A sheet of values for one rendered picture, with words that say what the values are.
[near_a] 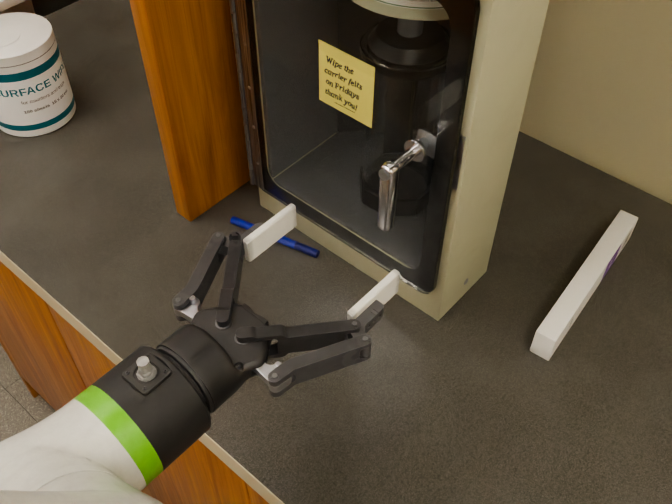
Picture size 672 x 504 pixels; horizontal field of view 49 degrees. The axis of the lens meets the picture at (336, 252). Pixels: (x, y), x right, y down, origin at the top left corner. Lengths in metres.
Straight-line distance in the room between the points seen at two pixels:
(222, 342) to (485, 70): 0.34
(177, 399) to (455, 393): 0.39
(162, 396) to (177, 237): 0.48
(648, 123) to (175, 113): 0.67
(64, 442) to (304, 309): 0.44
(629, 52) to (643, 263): 0.29
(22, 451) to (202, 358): 0.15
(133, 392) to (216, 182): 0.52
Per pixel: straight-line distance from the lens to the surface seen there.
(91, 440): 0.59
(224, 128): 1.03
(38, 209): 1.15
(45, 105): 1.25
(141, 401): 0.60
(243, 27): 0.88
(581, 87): 1.19
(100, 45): 1.47
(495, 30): 0.68
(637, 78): 1.14
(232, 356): 0.65
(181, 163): 1.00
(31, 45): 1.22
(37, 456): 0.58
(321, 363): 0.64
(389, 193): 0.75
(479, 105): 0.72
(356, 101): 0.79
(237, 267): 0.71
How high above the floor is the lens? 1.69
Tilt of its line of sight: 48 degrees down
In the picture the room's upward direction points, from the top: straight up
